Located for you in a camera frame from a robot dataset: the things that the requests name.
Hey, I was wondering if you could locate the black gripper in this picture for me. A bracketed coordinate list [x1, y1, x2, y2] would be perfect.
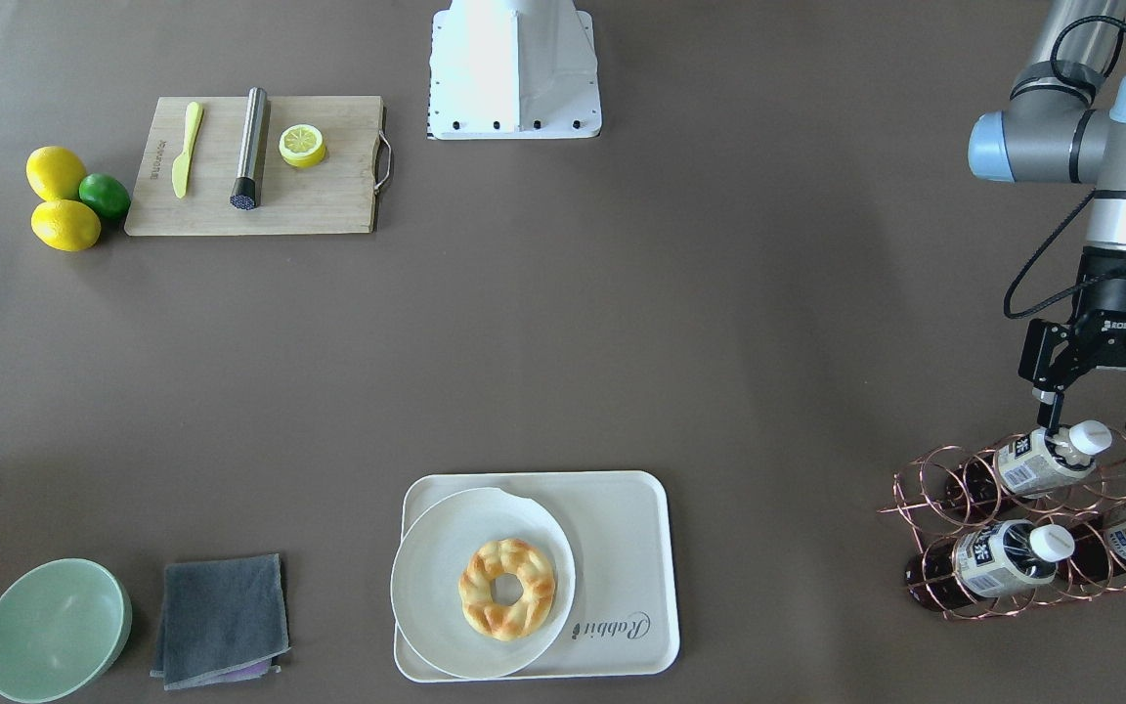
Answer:
[1018, 246, 1126, 435]

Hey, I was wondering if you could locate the tea bottle white cap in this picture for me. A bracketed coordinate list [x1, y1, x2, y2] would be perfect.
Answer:
[946, 420, 1112, 519]

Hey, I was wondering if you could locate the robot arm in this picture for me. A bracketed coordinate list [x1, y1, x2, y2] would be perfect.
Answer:
[969, 1, 1126, 429]

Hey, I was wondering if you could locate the tea bottle lower front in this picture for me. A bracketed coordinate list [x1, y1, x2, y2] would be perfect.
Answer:
[904, 518, 1075, 612]

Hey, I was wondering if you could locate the cream serving tray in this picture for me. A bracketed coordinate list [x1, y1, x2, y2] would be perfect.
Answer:
[390, 469, 680, 681]

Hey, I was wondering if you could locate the white plate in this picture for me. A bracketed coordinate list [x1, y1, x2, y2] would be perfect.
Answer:
[390, 487, 577, 679]

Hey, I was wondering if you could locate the wooden cutting board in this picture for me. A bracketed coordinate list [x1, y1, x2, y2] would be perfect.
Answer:
[124, 95, 384, 237]

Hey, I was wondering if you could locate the half lemon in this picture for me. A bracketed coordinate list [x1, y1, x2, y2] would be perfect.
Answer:
[278, 123, 327, 168]

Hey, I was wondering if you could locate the metal cylinder tool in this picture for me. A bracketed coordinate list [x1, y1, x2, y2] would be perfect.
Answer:
[229, 86, 270, 212]

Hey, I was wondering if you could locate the grey folded cloth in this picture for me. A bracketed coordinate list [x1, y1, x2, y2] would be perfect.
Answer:
[151, 553, 291, 690]

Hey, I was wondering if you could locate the yellow plastic knife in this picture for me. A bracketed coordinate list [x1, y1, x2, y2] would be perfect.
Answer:
[171, 100, 204, 199]

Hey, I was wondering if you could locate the green lime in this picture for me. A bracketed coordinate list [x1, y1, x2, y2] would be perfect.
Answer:
[77, 173, 131, 220]

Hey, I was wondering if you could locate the green ceramic bowl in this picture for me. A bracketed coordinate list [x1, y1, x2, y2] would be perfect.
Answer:
[0, 558, 133, 703]

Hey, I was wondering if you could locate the copper wire bottle rack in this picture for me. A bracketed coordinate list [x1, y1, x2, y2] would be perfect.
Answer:
[890, 435, 1126, 620]

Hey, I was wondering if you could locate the braided ring donut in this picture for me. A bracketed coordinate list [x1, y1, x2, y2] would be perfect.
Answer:
[457, 538, 557, 641]

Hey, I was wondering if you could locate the white pedestal column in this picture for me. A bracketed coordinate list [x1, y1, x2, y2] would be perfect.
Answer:
[426, 1, 604, 140]

